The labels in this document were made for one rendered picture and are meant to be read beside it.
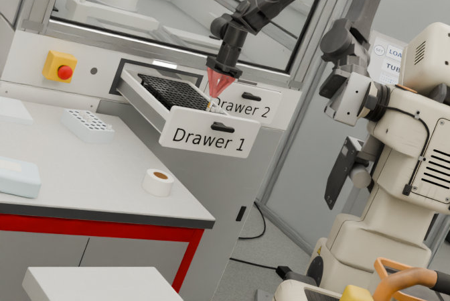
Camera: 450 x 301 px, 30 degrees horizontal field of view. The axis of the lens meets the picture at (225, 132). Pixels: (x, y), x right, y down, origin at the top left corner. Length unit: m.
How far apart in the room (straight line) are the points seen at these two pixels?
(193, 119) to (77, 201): 0.47
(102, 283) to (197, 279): 1.44
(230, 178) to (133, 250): 0.91
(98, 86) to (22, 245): 0.72
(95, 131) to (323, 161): 2.08
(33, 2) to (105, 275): 0.91
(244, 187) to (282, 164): 1.44
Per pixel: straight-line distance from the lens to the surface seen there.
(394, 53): 3.00
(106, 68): 2.41
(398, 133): 1.81
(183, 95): 2.39
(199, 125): 2.21
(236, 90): 2.64
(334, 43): 1.94
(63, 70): 2.28
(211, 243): 2.93
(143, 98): 2.32
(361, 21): 1.99
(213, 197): 2.82
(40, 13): 2.28
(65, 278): 1.56
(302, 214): 4.17
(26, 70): 2.33
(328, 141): 4.09
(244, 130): 2.29
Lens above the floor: 1.52
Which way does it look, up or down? 16 degrees down
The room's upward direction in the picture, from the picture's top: 22 degrees clockwise
